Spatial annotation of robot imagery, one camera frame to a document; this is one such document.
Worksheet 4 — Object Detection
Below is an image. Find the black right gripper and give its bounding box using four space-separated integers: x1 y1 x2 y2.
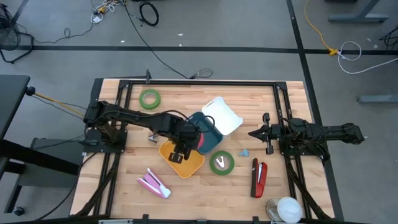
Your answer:
248 112 282 156

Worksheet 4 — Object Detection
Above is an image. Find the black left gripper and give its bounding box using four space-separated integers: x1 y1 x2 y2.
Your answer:
169 123 203 164

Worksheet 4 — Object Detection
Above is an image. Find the wide green tape roll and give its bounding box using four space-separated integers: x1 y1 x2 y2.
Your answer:
208 150 236 176

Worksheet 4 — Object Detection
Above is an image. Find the pink white stapler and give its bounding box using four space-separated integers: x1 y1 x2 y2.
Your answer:
136 167 172 199

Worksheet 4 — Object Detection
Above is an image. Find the red black stapler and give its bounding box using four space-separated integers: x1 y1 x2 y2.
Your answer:
250 157 269 199

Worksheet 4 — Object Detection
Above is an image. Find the narrow green tape roll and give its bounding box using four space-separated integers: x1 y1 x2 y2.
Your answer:
138 88 162 110

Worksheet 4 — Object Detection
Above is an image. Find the yellow plastic bin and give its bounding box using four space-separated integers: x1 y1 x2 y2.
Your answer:
158 139 206 179

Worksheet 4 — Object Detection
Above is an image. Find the teal plastic bin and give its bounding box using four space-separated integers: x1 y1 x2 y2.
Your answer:
186 111 224 156

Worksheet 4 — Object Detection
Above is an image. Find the white plastic bin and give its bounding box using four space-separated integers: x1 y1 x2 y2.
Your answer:
201 96 244 136

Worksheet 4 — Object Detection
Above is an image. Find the grey desk foot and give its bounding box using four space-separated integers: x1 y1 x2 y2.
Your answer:
328 0 390 24
357 95 398 104

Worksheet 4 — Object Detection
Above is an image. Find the yellow pole with black knob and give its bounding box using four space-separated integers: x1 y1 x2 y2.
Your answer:
25 86 86 118

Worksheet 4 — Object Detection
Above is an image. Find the black desk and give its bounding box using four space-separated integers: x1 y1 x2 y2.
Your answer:
0 74 85 215

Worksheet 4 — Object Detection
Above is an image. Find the black aluminium rig frame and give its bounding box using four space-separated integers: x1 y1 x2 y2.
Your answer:
70 78 345 224

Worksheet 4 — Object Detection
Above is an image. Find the grey cable loop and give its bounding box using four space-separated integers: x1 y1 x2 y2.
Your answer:
188 68 214 80

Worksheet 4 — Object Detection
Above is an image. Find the silver aluminium bracket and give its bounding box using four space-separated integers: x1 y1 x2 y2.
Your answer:
98 218 134 224

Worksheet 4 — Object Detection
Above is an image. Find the yellow extension cable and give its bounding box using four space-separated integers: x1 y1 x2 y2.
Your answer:
303 0 340 57

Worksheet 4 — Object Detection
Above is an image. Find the white floor cable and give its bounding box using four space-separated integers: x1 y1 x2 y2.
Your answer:
337 41 398 75

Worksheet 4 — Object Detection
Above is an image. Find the long black floor cable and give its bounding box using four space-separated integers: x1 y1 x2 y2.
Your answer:
123 0 190 80

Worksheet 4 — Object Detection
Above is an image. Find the coiled black cable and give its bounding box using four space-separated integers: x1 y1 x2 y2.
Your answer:
139 1 160 27

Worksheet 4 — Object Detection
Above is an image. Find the white yellow power cable bundle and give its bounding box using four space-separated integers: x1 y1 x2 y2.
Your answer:
90 0 125 24

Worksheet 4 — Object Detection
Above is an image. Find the black cable bundle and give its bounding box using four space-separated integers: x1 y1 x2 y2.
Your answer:
379 26 398 50

